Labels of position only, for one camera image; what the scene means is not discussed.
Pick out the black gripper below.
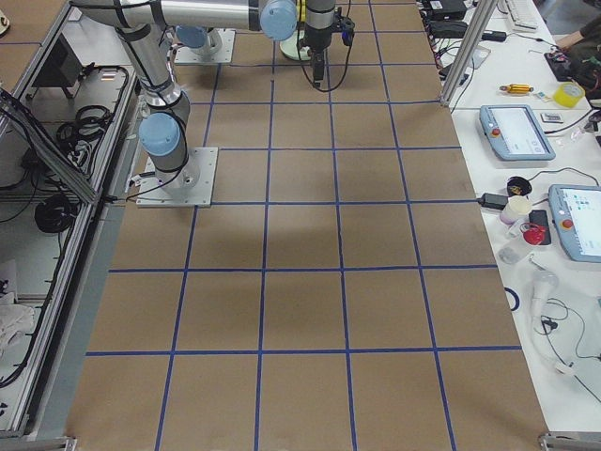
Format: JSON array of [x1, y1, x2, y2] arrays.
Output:
[[309, 47, 327, 80]]

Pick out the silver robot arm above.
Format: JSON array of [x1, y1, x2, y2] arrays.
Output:
[[69, 1, 260, 124], [175, 1, 355, 92]]

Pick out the light green plate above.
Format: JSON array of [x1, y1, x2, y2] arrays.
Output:
[[279, 37, 310, 61]]

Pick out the gold cylinder part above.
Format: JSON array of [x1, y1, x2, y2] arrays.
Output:
[[500, 84, 534, 95]]

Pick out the far teach pendant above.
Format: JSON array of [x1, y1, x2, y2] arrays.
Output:
[[479, 104, 556, 161]]

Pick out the teach pendant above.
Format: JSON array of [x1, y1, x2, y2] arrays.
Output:
[[479, 104, 556, 161], [548, 184, 600, 263]]

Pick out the black power adapter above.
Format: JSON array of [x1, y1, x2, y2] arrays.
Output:
[[476, 193, 509, 210]]

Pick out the black round bowl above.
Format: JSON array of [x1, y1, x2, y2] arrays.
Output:
[[506, 176, 532, 196]]

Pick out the white paper cup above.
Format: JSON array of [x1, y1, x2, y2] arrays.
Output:
[[499, 195, 532, 226]]

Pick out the yellow tape roll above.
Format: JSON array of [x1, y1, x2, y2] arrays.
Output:
[[552, 82, 585, 108]]

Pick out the black box left shelf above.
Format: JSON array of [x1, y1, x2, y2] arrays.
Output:
[[33, 34, 84, 99]]

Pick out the black phone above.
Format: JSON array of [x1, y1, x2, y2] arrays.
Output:
[[529, 210, 551, 245]]

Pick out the red round object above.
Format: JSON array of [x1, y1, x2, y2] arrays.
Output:
[[520, 223, 544, 246]]

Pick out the near teach pendant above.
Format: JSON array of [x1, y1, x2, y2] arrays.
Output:
[[548, 184, 600, 263]]

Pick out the white handheld device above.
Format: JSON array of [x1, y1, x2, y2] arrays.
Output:
[[530, 271, 559, 330]]

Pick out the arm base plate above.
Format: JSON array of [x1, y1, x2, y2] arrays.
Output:
[[174, 26, 236, 66]]

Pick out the aluminium frame post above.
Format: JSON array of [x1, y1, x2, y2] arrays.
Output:
[[439, 0, 497, 106]]

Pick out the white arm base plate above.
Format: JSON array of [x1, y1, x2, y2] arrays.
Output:
[[135, 148, 219, 208]]

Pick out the coiled black cables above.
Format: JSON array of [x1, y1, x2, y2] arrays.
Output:
[[34, 193, 76, 235]]

